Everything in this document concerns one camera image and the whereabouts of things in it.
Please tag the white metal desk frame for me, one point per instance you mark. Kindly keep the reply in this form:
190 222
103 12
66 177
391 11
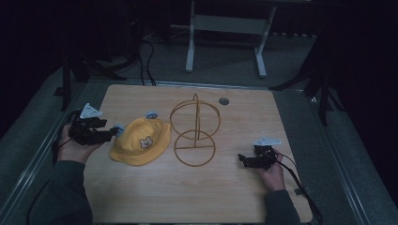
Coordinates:
230 25

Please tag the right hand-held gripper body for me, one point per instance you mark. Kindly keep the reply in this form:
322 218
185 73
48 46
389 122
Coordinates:
264 155

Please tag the black metal stand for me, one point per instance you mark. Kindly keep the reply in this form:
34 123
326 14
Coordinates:
319 81
81 67

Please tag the grey round table grommet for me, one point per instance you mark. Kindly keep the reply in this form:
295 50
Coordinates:
224 101

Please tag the person's right hand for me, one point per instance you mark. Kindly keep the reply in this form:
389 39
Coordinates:
275 178

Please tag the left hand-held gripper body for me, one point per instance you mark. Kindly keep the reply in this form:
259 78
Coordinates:
82 131

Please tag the person's left hand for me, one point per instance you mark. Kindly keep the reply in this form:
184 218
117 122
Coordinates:
72 150

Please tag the yellow bucket hat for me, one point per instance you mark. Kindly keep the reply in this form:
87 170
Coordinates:
141 142

